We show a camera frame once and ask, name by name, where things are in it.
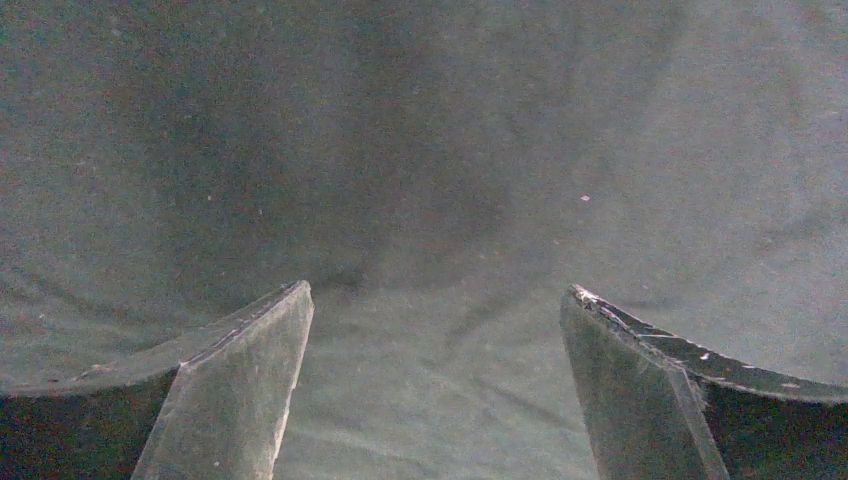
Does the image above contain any black t shirt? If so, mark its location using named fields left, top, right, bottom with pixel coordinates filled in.
left=1, top=1, right=847, bottom=479

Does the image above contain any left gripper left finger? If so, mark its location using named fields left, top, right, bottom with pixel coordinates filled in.
left=1, top=281, right=314, bottom=479

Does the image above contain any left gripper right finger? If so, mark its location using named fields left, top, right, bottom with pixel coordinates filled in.
left=560, top=285, right=847, bottom=479

